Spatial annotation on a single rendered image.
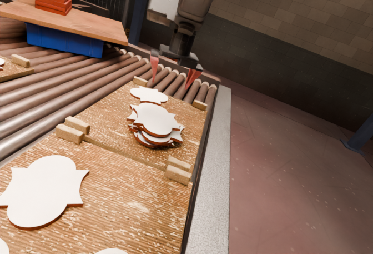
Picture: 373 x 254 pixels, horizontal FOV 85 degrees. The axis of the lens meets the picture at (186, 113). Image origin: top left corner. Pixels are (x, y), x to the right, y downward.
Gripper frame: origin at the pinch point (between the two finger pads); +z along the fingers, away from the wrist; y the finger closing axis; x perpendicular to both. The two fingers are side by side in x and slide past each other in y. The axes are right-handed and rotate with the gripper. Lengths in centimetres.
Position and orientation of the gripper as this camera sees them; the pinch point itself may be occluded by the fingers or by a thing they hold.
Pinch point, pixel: (170, 83)
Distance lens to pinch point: 59.0
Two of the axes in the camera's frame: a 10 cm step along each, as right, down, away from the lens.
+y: -9.4, -1.8, -2.8
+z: -3.0, 8.2, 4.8
